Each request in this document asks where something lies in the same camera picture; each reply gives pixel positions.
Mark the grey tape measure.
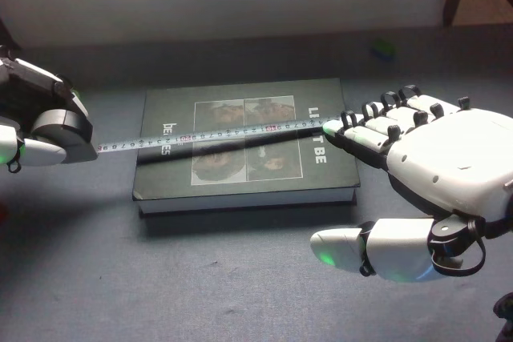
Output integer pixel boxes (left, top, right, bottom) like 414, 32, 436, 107
30, 108, 341, 164

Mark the black Let It Be album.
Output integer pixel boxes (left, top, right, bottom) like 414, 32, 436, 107
132, 77, 361, 215

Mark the grey table cloth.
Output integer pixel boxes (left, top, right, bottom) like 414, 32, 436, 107
0, 23, 513, 342

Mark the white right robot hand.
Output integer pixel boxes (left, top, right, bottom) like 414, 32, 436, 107
310, 84, 513, 284

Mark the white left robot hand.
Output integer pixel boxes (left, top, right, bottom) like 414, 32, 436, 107
0, 55, 95, 175

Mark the green and blue toy block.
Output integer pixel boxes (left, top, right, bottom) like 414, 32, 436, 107
368, 38, 397, 62

